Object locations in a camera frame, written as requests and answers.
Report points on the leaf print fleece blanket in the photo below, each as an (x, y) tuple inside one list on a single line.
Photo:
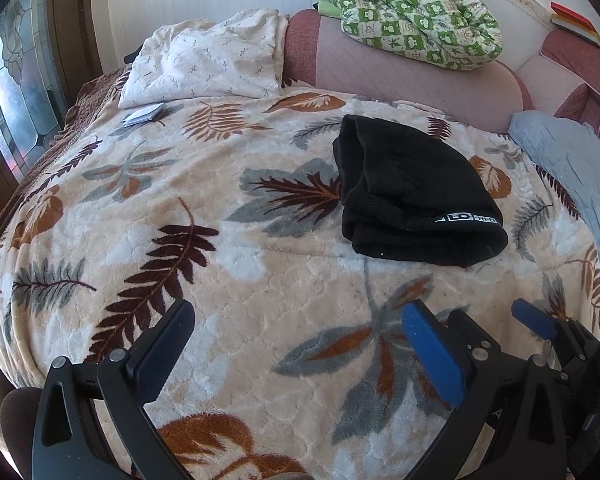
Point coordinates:
[(260, 285)]

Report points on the white printed pillow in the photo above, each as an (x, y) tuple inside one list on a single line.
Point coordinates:
[(205, 60)]

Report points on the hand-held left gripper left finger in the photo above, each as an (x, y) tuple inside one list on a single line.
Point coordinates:
[(155, 355)]

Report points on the pink padded headboard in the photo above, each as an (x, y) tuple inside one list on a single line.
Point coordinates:
[(360, 65)]

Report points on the red book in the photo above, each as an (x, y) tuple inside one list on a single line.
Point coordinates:
[(572, 14)]

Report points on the blue grey cloth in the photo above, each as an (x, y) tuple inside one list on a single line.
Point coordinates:
[(565, 160)]

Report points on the brown quilted bedspread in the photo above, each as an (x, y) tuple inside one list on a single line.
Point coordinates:
[(92, 92)]

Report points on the dark brown chair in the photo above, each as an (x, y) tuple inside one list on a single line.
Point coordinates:
[(15, 425)]

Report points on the green patterned quilt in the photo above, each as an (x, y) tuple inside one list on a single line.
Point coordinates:
[(420, 15)]

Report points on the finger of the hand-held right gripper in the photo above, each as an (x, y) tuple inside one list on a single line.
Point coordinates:
[(532, 317)]

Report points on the yellow book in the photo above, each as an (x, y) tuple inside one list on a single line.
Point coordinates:
[(585, 32)]

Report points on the dark cloth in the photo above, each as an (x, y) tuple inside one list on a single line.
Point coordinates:
[(134, 54)]

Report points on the stained glass window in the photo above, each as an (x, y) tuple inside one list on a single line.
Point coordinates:
[(15, 85)]

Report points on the white paper booklet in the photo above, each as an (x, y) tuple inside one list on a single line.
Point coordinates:
[(142, 115)]

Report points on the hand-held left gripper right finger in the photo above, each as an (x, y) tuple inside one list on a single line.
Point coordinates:
[(435, 355)]

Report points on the wooden window frame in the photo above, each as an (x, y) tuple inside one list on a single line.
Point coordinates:
[(72, 25)]

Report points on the black pants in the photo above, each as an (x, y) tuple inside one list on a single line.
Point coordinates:
[(410, 195)]

